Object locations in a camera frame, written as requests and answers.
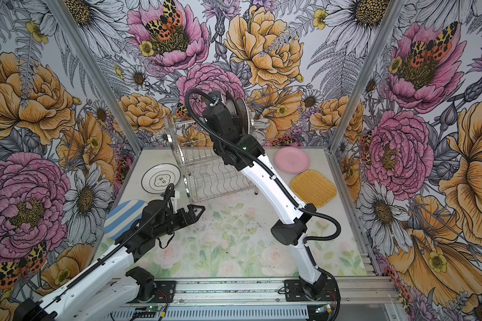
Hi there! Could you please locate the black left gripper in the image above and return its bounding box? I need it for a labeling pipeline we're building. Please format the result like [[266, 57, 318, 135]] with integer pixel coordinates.
[[154, 205, 206, 238]]

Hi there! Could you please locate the white plate orange sunburst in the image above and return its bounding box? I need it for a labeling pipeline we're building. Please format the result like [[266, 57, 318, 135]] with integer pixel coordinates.
[[238, 99, 253, 135]]

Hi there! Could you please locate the pink plastic plate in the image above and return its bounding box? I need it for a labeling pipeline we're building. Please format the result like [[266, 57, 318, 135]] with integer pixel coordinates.
[[274, 147, 310, 174]]

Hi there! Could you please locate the yellow woven-pattern tray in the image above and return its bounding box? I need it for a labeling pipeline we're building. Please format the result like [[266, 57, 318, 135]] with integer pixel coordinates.
[[290, 170, 337, 208]]

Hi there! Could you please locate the black square floral plate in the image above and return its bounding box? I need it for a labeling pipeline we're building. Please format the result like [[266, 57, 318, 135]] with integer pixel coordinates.
[[225, 92, 246, 134]]

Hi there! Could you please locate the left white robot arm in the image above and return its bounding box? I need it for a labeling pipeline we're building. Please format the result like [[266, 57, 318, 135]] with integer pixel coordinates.
[[13, 199, 206, 320]]

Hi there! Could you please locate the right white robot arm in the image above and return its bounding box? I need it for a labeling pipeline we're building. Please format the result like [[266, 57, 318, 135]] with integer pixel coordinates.
[[201, 92, 328, 300]]

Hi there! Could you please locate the chrome two-tier dish rack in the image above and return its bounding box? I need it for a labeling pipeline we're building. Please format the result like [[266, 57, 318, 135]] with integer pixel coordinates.
[[165, 116, 254, 203]]

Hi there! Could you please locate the white plate black clover outline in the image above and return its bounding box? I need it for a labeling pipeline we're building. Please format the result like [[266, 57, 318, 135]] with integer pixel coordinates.
[[141, 163, 182, 194]]

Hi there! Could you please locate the blue white striped plate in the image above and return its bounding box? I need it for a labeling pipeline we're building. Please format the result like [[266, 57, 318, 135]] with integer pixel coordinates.
[[104, 200, 147, 240]]

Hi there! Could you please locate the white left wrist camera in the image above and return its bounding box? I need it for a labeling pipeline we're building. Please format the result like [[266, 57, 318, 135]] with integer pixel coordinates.
[[170, 190, 180, 213]]

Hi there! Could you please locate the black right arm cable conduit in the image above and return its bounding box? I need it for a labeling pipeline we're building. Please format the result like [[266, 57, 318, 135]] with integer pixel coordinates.
[[183, 87, 342, 243]]

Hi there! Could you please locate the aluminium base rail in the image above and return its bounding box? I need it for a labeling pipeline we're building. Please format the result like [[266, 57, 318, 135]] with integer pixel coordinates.
[[104, 276, 407, 320]]

